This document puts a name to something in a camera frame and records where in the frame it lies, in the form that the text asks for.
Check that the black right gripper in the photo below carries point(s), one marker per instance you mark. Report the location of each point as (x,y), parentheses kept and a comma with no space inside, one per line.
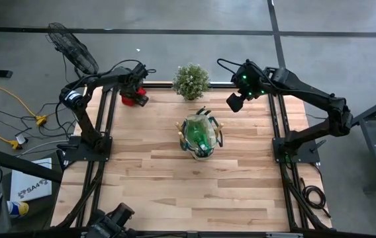
(236,102)

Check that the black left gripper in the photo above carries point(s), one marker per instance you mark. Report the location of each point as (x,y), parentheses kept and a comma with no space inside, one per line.
(131,90)

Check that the red gardening glove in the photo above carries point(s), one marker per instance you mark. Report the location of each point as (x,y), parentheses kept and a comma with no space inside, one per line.
(126,100)

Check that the green spray bottle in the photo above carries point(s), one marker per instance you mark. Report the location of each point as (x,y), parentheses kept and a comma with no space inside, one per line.
(198,132)

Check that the beige green gardening bag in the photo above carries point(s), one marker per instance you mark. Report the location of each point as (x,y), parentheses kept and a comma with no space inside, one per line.
(203,156)

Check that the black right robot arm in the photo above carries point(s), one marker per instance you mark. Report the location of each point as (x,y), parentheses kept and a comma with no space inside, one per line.
(307,92)

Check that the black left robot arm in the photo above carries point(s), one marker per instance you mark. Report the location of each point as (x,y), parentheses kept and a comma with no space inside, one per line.
(85,125)

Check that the small potted green plant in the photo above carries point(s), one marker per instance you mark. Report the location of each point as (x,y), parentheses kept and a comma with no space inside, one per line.
(191,81)

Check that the black floor fan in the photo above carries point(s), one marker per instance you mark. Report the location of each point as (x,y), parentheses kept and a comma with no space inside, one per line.
(72,49)

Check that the white power adapter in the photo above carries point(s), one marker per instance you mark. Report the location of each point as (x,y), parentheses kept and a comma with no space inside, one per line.
(21,139)

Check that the black metal beam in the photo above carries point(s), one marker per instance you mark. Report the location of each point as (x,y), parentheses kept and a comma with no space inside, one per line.
(26,165)

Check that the white cardboard box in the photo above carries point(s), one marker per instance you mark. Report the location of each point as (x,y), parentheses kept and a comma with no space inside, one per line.
(30,180)

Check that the yellow blue can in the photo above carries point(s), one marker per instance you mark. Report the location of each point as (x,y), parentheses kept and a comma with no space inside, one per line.
(19,209)

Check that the black aluminium table frame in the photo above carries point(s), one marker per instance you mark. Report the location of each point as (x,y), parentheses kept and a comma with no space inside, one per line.
(158,85)

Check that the silver aluminium bracket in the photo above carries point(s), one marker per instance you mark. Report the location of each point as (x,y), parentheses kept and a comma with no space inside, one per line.
(284,235)

